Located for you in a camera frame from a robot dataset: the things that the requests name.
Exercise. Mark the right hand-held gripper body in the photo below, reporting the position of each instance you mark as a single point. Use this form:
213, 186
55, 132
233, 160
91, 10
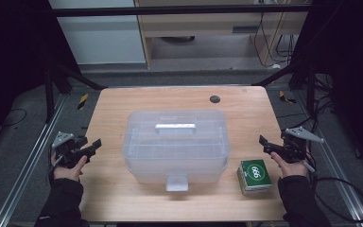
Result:
294, 148

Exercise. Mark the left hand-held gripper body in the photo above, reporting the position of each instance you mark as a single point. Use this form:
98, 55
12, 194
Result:
64, 148

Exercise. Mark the green and white carton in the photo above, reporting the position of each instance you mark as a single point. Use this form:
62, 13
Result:
254, 175

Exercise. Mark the clear plastic storage box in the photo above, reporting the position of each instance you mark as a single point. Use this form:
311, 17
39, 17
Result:
176, 151

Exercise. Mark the person's right hand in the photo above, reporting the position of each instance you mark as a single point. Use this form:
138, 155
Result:
293, 169

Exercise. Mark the person's left hand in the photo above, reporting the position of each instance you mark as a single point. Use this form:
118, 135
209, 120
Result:
67, 174

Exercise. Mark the yellow black striped tape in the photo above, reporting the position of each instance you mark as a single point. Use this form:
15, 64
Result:
286, 98
82, 101

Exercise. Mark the black metal stand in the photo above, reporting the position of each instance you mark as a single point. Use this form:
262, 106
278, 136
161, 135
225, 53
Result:
310, 88
48, 94

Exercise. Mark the dark round table grommet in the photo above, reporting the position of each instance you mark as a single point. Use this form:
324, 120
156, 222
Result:
215, 99

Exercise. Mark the white cabinet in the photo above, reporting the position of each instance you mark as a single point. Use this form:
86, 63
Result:
100, 38

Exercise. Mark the light wooden desk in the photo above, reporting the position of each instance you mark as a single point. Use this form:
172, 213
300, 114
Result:
201, 23

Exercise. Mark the black horizontal bar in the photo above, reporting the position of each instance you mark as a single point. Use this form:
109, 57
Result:
170, 11

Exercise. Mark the metal floor rail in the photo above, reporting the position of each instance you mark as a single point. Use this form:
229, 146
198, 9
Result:
337, 176
28, 164

